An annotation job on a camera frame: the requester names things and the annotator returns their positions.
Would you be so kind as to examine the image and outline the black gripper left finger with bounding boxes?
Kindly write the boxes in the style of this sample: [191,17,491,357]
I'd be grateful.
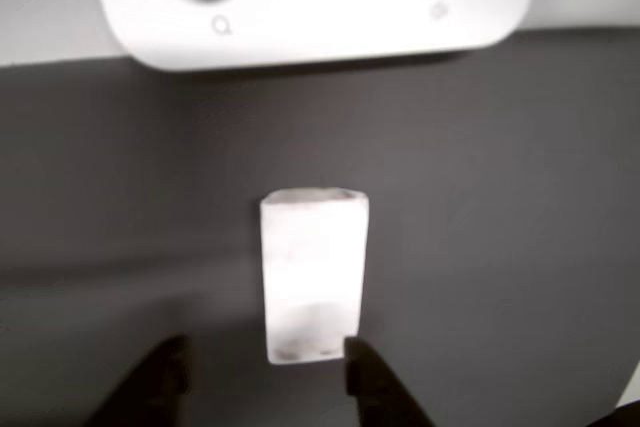
[82,334,192,427]

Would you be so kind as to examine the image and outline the white rectangular block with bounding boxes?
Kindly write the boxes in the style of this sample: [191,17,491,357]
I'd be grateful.
[258,187,371,366]

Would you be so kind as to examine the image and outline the white control device with knobs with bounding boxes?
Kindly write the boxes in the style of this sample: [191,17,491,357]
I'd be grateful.
[83,0,542,73]

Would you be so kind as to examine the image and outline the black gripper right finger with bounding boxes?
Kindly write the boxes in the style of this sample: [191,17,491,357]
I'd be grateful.
[344,336,437,427]

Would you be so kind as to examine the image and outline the grey table mat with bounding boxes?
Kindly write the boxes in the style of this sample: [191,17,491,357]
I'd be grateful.
[0,26,640,427]

